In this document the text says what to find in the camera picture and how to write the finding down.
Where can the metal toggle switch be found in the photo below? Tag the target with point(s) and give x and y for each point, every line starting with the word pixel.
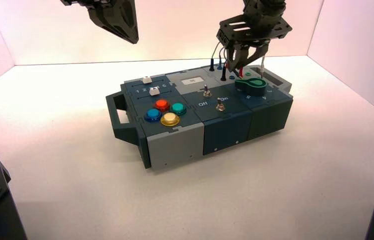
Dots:
pixel 220 105
pixel 207 92

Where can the white number display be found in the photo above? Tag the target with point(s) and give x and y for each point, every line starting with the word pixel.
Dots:
pixel 192 80

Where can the white slider knob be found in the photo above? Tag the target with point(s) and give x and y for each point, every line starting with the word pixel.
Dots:
pixel 154 91
pixel 146 80

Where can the dark teal grey control box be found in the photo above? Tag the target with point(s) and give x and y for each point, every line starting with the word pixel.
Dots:
pixel 173 149

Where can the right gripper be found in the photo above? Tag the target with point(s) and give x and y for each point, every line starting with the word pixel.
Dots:
pixel 233 31

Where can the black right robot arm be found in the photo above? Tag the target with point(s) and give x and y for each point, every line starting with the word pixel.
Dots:
pixel 264 8

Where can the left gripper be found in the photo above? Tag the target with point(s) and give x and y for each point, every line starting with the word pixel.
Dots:
pixel 74 2

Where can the teal push button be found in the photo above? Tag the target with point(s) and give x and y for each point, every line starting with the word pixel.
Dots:
pixel 178 108

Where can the blue push button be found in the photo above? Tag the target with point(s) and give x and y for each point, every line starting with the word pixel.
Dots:
pixel 153 115

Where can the red push button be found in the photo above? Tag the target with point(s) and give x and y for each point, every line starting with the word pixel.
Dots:
pixel 162 104

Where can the yellow push button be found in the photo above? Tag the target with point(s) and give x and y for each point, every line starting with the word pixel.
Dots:
pixel 170 119

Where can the green rotary knob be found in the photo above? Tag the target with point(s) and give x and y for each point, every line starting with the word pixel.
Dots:
pixel 253 86

